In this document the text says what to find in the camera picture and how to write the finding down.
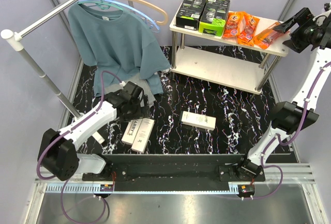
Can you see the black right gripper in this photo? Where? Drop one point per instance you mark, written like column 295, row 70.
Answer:
column 304, row 17

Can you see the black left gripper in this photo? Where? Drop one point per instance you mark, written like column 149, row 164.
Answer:
column 139, row 114

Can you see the orange snack packet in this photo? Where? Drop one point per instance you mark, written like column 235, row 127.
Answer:
column 232, row 26
column 247, row 34
column 265, row 38

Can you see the black green razor box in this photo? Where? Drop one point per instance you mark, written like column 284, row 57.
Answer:
column 214, row 16

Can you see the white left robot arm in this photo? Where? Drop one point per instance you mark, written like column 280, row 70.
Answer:
column 58, row 156

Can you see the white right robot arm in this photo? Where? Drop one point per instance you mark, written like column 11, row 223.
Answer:
column 288, row 118

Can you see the white two-tier shelf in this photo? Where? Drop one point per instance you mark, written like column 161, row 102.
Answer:
column 224, row 61

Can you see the black razor box on shelf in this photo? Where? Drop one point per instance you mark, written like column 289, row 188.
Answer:
column 189, row 14

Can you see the grey folded cloth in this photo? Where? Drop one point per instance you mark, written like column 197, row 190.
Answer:
column 142, row 83

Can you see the white harry's box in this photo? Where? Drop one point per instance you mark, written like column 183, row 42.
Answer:
column 143, row 134
column 131, row 131

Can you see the teal t-shirt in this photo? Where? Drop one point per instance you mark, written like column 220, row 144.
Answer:
column 119, row 44

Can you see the black marble pattern mat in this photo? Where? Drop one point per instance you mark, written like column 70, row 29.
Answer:
column 240, row 118

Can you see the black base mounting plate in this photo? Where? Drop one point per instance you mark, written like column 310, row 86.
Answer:
column 177, row 173

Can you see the blue plastic hanger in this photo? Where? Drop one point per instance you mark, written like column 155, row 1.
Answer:
column 129, row 9

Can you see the long white cosmetic box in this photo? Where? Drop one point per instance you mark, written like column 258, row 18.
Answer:
column 198, row 120

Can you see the metal clothes rack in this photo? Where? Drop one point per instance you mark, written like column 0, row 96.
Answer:
column 28, row 105

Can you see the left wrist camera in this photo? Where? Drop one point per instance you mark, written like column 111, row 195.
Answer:
column 123, row 84

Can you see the white slotted cable duct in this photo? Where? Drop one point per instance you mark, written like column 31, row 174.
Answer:
column 79, row 188

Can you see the aluminium rail frame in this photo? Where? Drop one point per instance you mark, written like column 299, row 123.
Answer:
column 293, row 173

